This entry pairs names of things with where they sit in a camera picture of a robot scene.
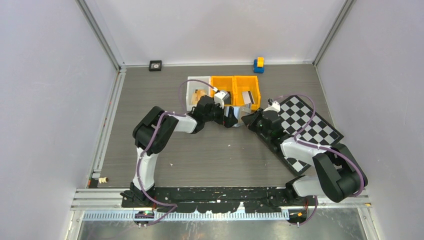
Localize right orange plastic bin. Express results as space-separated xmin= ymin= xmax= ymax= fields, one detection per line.
xmin=233 ymin=75 xmax=261 ymax=111

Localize white plastic bin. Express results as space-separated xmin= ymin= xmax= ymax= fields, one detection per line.
xmin=185 ymin=76 xmax=213 ymax=112

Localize white card black stripe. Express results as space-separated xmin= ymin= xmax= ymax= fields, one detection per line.
xmin=241 ymin=91 xmax=255 ymax=105

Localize slotted metal rail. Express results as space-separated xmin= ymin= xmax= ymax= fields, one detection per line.
xmin=82 ymin=209 xmax=290 ymax=222

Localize small cream spool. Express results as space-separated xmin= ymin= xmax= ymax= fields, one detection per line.
xmin=98 ymin=177 xmax=109 ymax=184

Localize black white checkerboard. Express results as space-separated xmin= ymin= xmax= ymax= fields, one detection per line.
xmin=263 ymin=96 xmax=344 ymax=177

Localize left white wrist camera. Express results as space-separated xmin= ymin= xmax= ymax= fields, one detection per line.
xmin=213 ymin=90 xmax=230 ymax=109

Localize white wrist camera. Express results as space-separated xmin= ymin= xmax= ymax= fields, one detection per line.
xmin=213 ymin=90 xmax=230 ymax=109
xmin=264 ymin=98 xmax=281 ymax=113

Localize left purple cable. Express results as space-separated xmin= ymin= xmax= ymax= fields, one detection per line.
xmin=136 ymin=78 xmax=221 ymax=228

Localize wooden cards in white bin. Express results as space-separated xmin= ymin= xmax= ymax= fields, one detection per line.
xmin=190 ymin=89 xmax=208 ymax=105

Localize middle orange plastic bin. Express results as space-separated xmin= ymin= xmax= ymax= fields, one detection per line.
xmin=210 ymin=75 xmax=238 ymax=106

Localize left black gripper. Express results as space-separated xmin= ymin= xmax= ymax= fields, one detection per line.
xmin=204 ymin=100 xmax=239 ymax=129

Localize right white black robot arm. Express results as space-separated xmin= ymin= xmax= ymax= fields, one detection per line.
xmin=241 ymin=108 xmax=368 ymax=205

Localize small black square device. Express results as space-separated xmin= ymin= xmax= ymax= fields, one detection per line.
xmin=148 ymin=60 xmax=163 ymax=72

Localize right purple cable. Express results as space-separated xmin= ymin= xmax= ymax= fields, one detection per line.
xmin=268 ymin=94 xmax=365 ymax=228

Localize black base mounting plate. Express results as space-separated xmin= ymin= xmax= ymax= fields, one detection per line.
xmin=120 ymin=186 xmax=316 ymax=214

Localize purple cable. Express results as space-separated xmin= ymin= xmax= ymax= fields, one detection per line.
xmin=268 ymin=94 xmax=365 ymax=228
xmin=136 ymin=78 xmax=221 ymax=228

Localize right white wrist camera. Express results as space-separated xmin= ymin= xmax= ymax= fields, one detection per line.
xmin=264 ymin=98 xmax=281 ymax=113

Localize blue yellow toy block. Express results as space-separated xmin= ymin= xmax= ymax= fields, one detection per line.
xmin=253 ymin=57 xmax=265 ymax=74

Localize orange plastic bin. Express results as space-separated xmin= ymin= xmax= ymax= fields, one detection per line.
xmin=233 ymin=75 xmax=261 ymax=111
xmin=210 ymin=75 xmax=238 ymax=106

